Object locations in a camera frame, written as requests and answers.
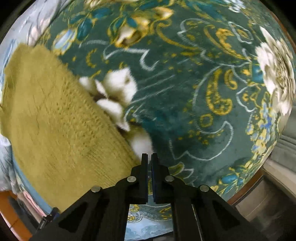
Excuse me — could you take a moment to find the teal floral plush blanket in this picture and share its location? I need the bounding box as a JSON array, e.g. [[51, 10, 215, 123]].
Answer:
[[38, 1, 295, 200]]

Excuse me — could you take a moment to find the olive green knit sweater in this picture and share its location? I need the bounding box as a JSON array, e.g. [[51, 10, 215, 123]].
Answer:
[[1, 44, 139, 211]]

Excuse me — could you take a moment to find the grey floral pillow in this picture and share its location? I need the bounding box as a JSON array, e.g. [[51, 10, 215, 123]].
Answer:
[[1, 0, 70, 194]]

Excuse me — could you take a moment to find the orange wooden bed frame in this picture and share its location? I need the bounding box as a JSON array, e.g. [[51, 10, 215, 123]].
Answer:
[[0, 169, 266, 241]]

